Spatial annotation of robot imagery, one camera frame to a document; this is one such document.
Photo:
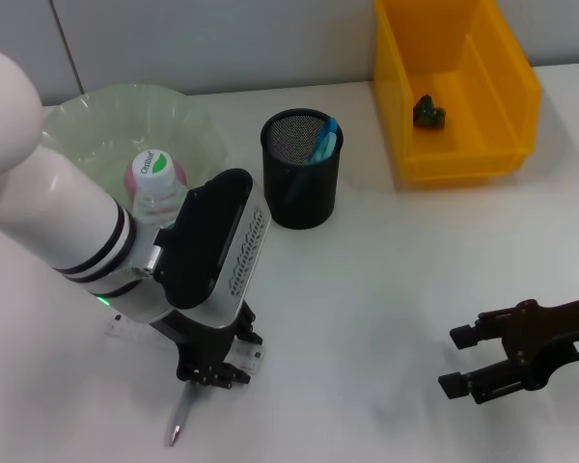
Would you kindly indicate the green plastic wrapper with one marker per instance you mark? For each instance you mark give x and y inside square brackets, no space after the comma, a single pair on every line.
[429,113]

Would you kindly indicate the pink peach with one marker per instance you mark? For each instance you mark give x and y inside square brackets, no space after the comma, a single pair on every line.
[130,181]

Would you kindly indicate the clear plastic ruler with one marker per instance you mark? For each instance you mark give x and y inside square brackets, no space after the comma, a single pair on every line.
[251,359]

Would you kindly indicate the pale green wavy glass plate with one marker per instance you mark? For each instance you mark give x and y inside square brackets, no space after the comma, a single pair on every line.
[101,116]

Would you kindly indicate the black mesh pen holder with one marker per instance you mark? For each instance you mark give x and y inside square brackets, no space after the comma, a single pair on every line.
[309,207]

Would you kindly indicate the yellow plastic bin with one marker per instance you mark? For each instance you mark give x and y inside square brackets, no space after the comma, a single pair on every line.
[487,144]

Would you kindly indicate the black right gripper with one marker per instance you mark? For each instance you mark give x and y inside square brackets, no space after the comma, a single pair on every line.
[540,337]

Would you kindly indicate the silver ballpoint pen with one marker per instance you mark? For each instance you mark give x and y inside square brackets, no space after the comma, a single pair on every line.
[178,419]

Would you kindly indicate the blue scissors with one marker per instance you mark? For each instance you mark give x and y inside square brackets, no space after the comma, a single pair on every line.
[325,140]

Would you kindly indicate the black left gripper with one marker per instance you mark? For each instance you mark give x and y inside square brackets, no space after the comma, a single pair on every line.
[198,342]

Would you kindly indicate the clear water bottle green label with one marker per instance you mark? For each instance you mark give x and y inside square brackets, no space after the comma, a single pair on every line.
[152,169]

